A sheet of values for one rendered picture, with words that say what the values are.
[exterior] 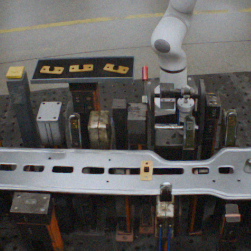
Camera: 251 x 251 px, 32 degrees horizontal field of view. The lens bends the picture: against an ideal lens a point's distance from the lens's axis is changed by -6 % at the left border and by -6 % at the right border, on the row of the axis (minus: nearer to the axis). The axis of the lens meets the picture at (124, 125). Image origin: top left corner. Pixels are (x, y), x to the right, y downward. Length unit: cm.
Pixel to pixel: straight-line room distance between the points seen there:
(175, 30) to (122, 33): 232
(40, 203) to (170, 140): 53
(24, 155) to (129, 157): 36
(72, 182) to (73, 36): 274
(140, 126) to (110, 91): 73
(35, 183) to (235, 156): 67
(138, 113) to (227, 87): 85
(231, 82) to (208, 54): 147
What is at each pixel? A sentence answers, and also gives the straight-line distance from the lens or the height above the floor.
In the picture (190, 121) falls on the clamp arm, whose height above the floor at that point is 109.
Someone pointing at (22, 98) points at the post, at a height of 105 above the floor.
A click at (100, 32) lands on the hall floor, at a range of 412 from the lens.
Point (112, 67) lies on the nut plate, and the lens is 163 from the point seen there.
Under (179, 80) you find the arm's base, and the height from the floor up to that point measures 94.
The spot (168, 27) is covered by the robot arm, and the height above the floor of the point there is 122.
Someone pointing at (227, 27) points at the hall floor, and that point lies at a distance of 425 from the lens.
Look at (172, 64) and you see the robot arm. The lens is 188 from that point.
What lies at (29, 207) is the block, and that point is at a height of 103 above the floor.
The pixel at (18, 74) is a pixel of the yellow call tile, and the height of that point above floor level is 116.
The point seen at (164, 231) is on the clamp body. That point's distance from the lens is 139.
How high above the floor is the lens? 212
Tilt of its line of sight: 43 degrees down
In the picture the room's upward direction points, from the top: 3 degrees counter-clockwise
